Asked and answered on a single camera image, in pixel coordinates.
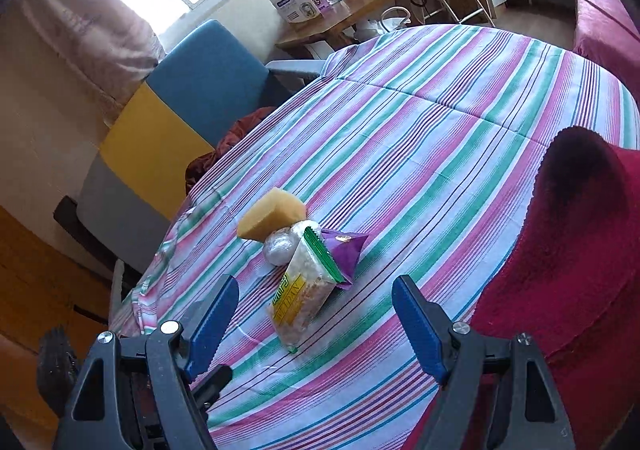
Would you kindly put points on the purple snack packet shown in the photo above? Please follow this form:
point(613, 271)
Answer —
point(345, 250)

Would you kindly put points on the pale patterned curtain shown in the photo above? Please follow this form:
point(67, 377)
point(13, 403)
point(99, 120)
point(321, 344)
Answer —
point(90, 30)

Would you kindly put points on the yellow sponge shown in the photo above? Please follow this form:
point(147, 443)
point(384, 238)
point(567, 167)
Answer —
point(270, 215)

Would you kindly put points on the striped pink green bedsheet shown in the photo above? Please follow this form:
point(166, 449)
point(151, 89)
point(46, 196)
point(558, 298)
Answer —
point(400, 130)

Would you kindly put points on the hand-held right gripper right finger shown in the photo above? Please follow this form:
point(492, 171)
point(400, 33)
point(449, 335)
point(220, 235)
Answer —
point(420, 330)

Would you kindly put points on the clear silver ball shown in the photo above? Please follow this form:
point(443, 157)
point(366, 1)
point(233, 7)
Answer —
point(280, 245)

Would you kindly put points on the red covered sofa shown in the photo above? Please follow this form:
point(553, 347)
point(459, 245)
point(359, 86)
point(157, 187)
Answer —
point(600, 15)

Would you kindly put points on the white carton with blue print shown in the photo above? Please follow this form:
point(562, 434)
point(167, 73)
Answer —
point(292, 2)

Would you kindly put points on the clear rice cracker packet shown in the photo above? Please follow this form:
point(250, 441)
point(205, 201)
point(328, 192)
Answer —
point(300, 295)

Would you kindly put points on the blue yellow grey cushioned chair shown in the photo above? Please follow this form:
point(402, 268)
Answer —
point(200, 75)

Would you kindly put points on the red blanket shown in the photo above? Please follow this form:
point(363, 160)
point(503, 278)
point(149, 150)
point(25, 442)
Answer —
point(575, 255)

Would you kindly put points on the wooden desk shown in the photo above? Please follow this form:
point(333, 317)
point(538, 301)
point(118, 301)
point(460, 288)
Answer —
point(350, 15)

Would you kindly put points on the small purple box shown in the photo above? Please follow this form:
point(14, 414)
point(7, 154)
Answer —
point(317, 0)

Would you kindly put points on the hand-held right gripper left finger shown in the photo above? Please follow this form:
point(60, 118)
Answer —
point(215, 325)

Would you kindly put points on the dark red garment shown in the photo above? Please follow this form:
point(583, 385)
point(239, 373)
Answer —
point(235, 130)

